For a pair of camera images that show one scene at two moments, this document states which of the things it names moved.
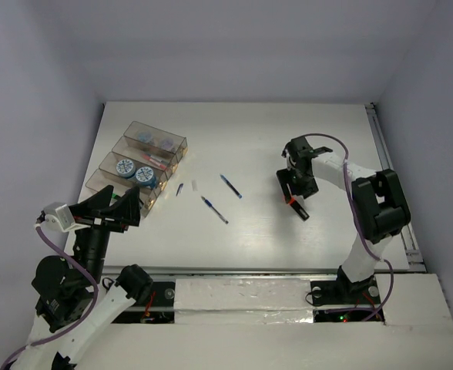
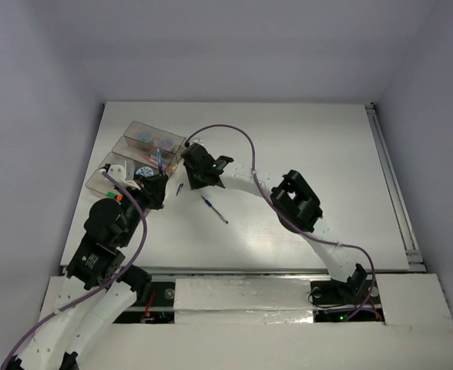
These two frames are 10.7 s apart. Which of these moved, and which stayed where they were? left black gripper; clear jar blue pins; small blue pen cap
Moved: left black gripper
Stayed: small blue pen cap; clear jar blue pins
